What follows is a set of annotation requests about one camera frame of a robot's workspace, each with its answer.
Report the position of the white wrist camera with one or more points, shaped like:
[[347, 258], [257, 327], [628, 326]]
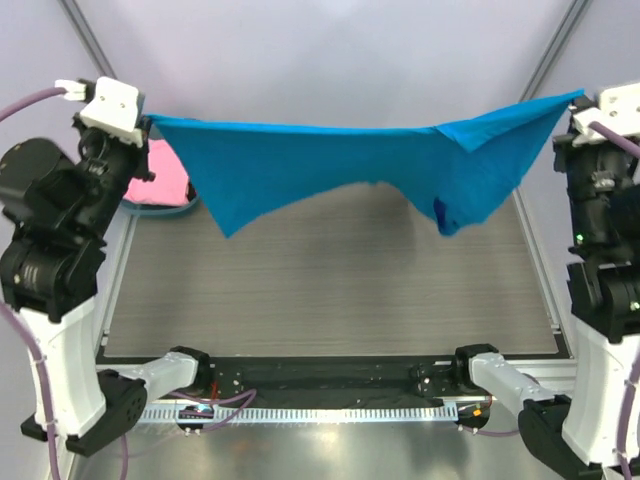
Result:
[[616, 108], [111, 106]]

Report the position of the pink folded t shirt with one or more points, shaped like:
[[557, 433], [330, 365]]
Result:
[[171, 183]]

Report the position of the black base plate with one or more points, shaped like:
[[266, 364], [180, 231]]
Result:
[[334, 382]]

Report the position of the blue t shirt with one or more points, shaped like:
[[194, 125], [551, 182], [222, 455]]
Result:
[[456, 174]]

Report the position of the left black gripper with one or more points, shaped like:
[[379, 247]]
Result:
[[132, 151]]

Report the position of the teal plastic basin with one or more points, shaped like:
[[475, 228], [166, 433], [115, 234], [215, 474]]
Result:
[[160, 211]]

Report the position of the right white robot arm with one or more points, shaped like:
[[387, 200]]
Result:
[[594, 432]]

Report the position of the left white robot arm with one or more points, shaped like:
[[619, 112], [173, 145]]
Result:
[[61, 210]]

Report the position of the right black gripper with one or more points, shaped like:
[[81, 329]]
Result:
[[570, 142]]

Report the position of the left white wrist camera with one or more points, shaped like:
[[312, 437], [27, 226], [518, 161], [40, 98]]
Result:
[[111, 106]]

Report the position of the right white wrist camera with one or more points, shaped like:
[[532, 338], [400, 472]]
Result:
[[616, 108]]

